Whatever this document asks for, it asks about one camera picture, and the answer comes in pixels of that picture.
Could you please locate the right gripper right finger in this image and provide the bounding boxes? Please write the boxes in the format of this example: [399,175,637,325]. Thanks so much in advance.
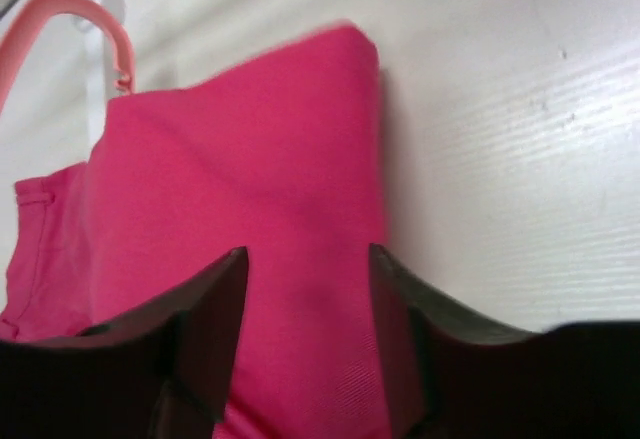
[368,244,639,438]

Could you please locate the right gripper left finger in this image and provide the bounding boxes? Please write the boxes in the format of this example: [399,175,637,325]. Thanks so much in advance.
[1,247,249,438]

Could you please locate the magenta pink trousers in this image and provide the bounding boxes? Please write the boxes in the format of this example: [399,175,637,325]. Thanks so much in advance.
[1,24,390,438]

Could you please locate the pink plastic hanger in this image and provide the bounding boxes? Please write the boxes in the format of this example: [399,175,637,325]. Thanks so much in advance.
[0,0,136,120]

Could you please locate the white clothes rack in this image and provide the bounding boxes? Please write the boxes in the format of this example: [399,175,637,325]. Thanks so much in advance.
[76,0,126,147]

